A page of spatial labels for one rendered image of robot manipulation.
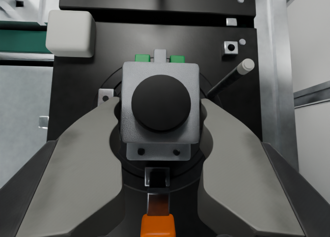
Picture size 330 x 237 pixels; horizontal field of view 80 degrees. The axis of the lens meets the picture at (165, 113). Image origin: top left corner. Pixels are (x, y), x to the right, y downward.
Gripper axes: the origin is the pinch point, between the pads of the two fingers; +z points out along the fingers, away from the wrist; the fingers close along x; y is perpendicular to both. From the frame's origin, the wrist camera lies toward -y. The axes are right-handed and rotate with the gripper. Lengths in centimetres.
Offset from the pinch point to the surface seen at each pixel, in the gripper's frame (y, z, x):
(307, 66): 5.4, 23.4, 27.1
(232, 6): -4.0, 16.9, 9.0
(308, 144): 16.1, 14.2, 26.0
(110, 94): 3.0, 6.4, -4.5
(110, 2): -3.9, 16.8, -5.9
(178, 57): -1.1, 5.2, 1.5
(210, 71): 2.3, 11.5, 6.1
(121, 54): 1.0, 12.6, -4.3
